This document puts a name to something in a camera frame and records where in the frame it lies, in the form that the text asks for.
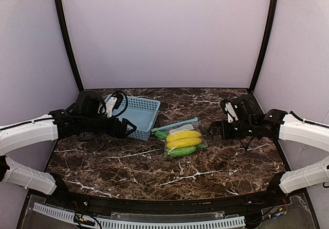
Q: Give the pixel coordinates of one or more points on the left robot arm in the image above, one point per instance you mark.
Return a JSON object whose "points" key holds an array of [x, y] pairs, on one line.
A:
{"points": [[89, 114]]}

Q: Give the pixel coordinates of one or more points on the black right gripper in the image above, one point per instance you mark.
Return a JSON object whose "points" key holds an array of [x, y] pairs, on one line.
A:
{"points": [[222, 128]]}

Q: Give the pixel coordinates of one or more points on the light blue plastic basket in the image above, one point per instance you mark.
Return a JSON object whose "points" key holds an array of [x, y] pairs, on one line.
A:
{"points": [[141, 112]]}

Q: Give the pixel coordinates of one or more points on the black corner post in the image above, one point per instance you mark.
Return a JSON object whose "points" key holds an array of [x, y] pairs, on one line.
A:
{"points": [[264, 45], [67, 44]]}

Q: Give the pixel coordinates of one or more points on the black front frame rail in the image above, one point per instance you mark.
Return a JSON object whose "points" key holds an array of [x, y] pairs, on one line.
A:
{"points": [[250, 205]]}

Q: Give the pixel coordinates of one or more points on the clear zip top bag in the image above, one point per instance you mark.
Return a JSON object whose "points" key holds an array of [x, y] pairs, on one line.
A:
{"points": [[191, 124]]}

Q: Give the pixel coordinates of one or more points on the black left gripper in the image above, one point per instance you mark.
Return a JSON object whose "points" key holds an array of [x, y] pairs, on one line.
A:
{"points": [[119, 128]]}

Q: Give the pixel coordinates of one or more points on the left black corner post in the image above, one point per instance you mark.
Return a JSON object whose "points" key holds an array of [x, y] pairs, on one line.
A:
{"points": [[67, 44]]}

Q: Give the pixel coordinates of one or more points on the right black corner post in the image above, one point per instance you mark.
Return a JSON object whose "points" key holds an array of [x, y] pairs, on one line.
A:
{"points": [[264, 45]]}

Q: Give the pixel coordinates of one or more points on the yellow toy banana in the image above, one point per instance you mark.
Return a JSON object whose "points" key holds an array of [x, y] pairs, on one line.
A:
{"points": [[183, 139]]}

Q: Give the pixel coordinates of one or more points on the white slotted cable duct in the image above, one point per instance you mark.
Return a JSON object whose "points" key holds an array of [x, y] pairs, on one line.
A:
{"points": [[122, 220]]}

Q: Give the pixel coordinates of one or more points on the green toy bell pepper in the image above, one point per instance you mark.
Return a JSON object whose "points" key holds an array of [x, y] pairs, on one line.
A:
{"points": [[201, 146]]}

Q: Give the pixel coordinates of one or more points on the short green toy gourd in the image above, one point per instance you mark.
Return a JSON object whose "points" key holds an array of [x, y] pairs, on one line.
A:
{"points": [[180, 151]]}

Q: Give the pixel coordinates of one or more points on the long green toy cucumber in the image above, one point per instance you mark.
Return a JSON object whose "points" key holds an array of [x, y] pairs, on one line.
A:
{"points": [[161, 135]]}

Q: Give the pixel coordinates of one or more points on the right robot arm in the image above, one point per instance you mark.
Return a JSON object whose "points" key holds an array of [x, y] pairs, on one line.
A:
{"points": [[245, 118]]}

